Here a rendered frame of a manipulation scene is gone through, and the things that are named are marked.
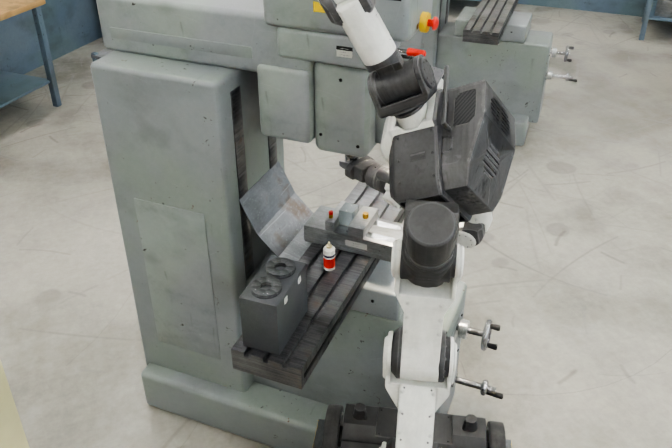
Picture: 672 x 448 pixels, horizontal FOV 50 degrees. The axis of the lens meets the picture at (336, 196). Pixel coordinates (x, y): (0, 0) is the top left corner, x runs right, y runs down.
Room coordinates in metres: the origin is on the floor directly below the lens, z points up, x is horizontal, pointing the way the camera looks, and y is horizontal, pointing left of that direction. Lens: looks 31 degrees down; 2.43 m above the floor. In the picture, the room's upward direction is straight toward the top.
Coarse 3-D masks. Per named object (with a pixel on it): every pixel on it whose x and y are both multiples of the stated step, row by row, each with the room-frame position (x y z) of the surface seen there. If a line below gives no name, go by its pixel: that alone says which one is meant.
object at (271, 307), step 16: (272, 256) 1.80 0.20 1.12; (272, 272) 1.71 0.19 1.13; (288, 272) 1.71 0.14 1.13; (304, 272) 1.75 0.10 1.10; (256, 288) 1.63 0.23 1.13; (272, 288) 1.63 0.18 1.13; (288, 288) 1.65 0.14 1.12; (304, 288) 1.75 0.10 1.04; (240, 304) 1.61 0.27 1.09; (256, 304) 1.59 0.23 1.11; (272, 304) 1.57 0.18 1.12; (288, 304) 1.64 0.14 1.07; (304, 304) 1.75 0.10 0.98; (256, 320) 1.59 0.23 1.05; (272, 320) 1.57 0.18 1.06; (288, 320) 1.63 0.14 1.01; (256, 336) 1.59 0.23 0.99; (272, 336) 1.57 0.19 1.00; (288, 336) 1.63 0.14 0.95; (272, 352) 1.57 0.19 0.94
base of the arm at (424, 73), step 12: (420, 60) 1.67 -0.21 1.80; (372, 72) 1.73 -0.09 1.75; (420, 72) 1.64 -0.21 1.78; (432, 72) 1.70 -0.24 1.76; (372, 84) 1.68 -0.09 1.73; (420, 84) 1.63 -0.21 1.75; (432, 84) 1.66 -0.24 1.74; (372, 96) 1.67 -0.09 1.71; (420, 96) 1.63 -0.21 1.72; (384, 108) 1.66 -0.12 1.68; (396, 108) 1.65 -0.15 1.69; (408, 108) 1.64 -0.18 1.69
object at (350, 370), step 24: (456, 288) 2.13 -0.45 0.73; (360, 312) 2.01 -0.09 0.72; (456, 312) 2.01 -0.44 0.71; (336, 336) 2.04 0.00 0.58; (360, 336) 2.00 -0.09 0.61; (384, 336) 1.97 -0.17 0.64; (456, 336) 2.04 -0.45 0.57; (336, 360) 2.04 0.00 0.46; (360, 360) 2.00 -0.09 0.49; (264, 384) 2.16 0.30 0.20; (312, 384) 2.08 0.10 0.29; (336, 384) 2.04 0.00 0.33; (360, 384) 2.00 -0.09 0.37; (384, 384) 1.96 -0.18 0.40
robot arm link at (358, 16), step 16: (320, 0) 1.68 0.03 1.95; (352, 0) 1.66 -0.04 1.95; (368, 0) 1.65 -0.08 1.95; (336, 16) 1.67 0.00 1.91; (352, 16) 1.65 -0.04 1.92; (368, 16) 1.65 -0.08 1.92; (352, 32) 1.66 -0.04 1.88; (368, 32) 1.65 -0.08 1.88; (384, 32) 1.67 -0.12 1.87; (368, 48) 1.65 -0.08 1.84; (384, 48) 1.66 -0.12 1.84; (368, 64) 1.67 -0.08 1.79
